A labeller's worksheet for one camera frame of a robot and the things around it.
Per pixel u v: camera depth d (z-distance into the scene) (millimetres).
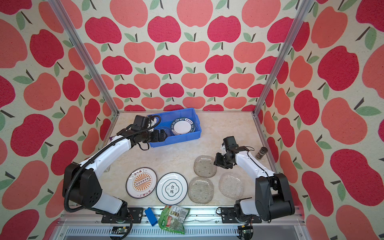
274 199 424
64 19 733
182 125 1112
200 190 825
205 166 912
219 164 780
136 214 747
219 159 777
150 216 743
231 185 841
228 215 734
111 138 1045
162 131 784
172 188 823
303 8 698
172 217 724
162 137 779
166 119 1119
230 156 647
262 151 870
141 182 847
